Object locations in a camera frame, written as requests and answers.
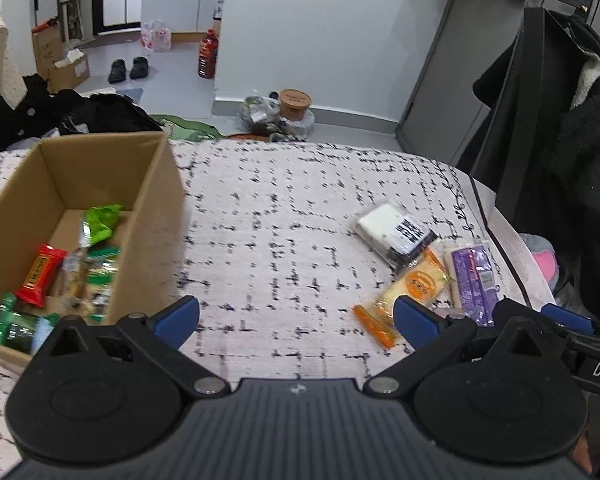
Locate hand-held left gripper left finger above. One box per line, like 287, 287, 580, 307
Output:
41, 296, 232, 401

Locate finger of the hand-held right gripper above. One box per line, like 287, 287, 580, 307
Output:
540, 304, 596, 337
494, 298, 583, 356

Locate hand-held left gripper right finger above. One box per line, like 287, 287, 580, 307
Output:
362, 295, 562, 397

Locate orange yellow cake packet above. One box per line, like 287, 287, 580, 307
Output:
352, 247, 454, 351

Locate large purple snack packet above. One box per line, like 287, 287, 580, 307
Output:
443, 242, 502, 329

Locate white black label snack packet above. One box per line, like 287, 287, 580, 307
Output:
355, 202, 439, 274

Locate bright green snack packet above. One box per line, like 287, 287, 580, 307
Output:
82, 204, 124, 249

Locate light blue snack packet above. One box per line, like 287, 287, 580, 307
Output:
31, 313, 62, 352

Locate red snack packet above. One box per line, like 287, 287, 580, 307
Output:
14, 244, 69, 307

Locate pink item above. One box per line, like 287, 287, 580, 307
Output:
517, 232, 562, 292

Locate black chair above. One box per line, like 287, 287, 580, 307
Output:
452, 7, 572, 312

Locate green rug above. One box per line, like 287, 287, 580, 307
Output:
151, 113, 227, 142

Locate grey sneakers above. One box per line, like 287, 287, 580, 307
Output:
267, 127, 307, 142

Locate black bag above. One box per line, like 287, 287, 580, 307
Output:
59, 92, 164, 135

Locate clear plastic bag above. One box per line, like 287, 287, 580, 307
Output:
237, 92, 281, 136

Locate clear plastic container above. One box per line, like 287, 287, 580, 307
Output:
280, 110, 316, 139

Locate black fleece lined jacket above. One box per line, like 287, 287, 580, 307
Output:
472, 9, 600, 182

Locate brown round container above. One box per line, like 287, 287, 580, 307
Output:
278, 88, 312, 121

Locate grey door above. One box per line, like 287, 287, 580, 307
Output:
394, 0, 600, 167

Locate pile of black clothes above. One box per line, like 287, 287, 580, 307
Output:
0, 73, 87, 149

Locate red oil bottle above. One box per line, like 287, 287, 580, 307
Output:
196, 28, 220, 80

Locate cardboard box with tissue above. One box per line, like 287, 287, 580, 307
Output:
47, 50, 91, 94

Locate pack of water bottles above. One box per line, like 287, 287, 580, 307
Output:
139, 19, 174, 52

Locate tall cardboard box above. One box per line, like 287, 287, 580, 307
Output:
31, 25, 64, 82

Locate cream dotted tablecloth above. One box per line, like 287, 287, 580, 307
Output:
0, 10, 29, 127

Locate white standing fan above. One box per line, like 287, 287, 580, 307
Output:
54, 0, 82, 44

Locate black door handle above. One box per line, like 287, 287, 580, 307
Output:
549, 0, 595, 26

